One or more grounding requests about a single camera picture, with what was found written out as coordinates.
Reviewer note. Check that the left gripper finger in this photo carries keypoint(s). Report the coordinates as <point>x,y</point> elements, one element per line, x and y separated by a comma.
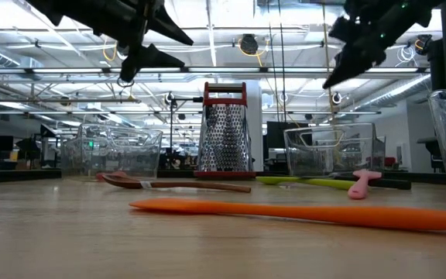
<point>165,25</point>
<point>149,58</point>

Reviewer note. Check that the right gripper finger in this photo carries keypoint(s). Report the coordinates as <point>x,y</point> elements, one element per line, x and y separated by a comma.
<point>358,58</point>

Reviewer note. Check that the pink silicone spatula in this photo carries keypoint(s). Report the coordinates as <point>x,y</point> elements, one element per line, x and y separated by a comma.
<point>358,190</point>

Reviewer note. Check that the brown wooden spoon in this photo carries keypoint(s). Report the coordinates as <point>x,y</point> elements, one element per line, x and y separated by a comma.
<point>207,186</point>

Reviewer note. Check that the orange silicone spatula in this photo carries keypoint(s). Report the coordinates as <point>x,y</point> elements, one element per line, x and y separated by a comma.
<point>285,212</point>

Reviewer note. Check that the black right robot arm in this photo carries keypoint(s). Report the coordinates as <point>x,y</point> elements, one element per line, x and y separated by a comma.
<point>424,7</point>

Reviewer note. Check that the black tripod stand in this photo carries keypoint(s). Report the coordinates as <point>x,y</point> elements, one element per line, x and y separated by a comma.
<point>169,98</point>

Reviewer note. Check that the small round reel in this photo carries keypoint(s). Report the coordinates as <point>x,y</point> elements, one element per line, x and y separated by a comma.
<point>336,98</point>

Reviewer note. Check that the long light strip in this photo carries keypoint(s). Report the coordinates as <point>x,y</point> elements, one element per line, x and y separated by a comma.
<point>227,70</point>

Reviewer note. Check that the red steel box grater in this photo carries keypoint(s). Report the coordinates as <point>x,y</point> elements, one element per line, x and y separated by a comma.
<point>225,135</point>

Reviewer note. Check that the black background monitor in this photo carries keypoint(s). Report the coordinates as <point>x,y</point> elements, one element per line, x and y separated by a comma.
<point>275,135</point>

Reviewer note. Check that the dark background desk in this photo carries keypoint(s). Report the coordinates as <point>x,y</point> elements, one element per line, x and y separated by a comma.
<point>434,151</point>

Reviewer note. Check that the lime green silicone spoon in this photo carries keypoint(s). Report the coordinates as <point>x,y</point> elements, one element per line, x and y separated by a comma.
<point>304,181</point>

